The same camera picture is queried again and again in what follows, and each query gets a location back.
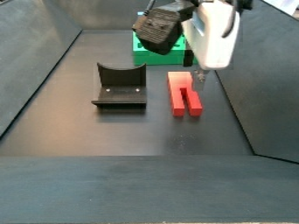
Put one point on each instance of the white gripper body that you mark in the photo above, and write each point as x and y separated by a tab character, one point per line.
211	32

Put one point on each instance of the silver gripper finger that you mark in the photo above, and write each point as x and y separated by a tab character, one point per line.
200	77

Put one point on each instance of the red double-square block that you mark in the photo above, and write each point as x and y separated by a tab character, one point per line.
184	97

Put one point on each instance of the green shape-sorting board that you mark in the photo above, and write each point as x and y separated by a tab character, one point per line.
151	58

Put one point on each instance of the black curved cradle stand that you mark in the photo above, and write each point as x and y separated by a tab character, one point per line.
122	86

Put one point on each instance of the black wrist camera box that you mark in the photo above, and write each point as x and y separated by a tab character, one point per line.
158	27

